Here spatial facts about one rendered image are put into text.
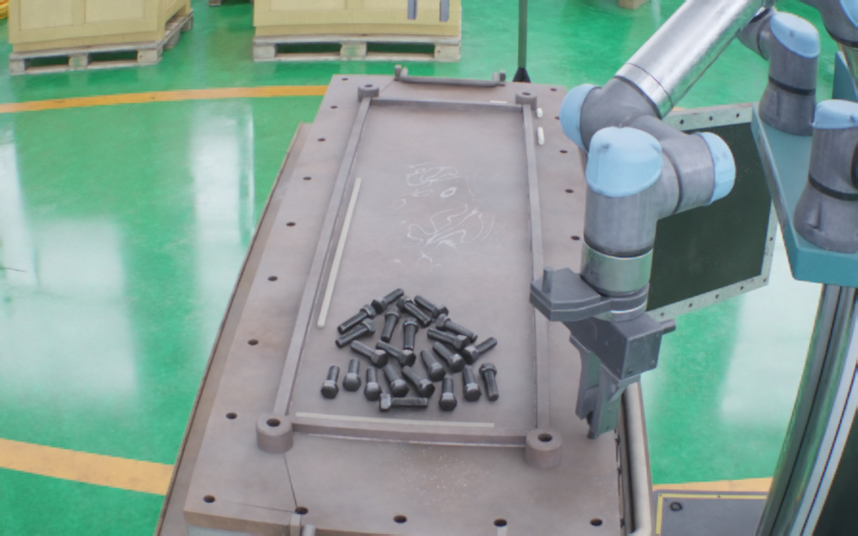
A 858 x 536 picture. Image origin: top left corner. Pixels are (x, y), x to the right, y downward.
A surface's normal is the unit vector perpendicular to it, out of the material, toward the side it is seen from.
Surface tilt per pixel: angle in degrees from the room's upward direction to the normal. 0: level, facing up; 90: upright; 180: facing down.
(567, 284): 0
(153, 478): 0
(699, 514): 0
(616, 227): 90
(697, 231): 90
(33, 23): 90
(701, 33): 55
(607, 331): 90
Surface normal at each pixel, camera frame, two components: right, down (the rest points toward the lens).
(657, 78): 0.07, -0.07
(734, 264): 0.45, 0.46
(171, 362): 0.02, -0.86
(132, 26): -0.10, 0.50
